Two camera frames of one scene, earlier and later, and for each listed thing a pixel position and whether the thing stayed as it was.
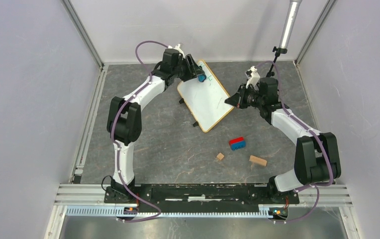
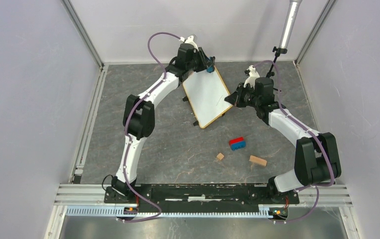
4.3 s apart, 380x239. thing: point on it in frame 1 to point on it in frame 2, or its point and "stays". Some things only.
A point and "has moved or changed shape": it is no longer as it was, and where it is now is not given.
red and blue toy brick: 237,143 stays
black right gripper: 237,99 stays
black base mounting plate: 206,198 stays
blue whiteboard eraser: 201,77 to 210,69
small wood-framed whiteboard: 206,99 has moved or changed shape
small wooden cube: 220,156 stays
